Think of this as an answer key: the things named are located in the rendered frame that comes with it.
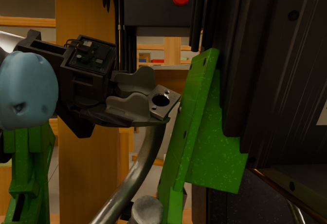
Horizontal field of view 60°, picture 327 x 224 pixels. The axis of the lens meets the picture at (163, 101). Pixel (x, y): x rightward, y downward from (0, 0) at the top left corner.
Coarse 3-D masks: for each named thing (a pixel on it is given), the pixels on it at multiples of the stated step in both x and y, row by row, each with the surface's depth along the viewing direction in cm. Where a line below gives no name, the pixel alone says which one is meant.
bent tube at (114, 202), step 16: (160, 96) 42; (176, 96) 42; (160, 112) 39; (160, 128) 43; (144, 144) 47; (160, 144) 46; (144, 160) 47; (128, 176) 46; (144, 176) 47; (128, 192) 44; (112, 208) 42
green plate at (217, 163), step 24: (192, 72) 40; (216, 72) 33; (192, 96) 35; (216, 96) 33; (192, 120) 32; (216, 120) 34; (192, 144) 32; (216, 144) 34; (168, 168) 38; (192, 168) 34; (216, 168) 34; (240, 168) 34
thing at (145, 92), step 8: (136, 72) 41; (144, 72) 41; (152, 72) 41; (120, 80) 42; (128, 80) 42; (136, 80) 42; (144, 80) 42; (152, 80) 42; (120, 88) 42; (128, 88) 43; (136, 88) 43; (144, 88) 43; (152, 88) 43; (120, 96) 43
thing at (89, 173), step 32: (64, 0) 66; (96, 0) 67; (64, 32) 67; (96, 32) 67; (64, 128) 68; (96, 128) 68; (64, 160) 68; (96, 160) 69; (64, 192) 69; (96, 192) 69
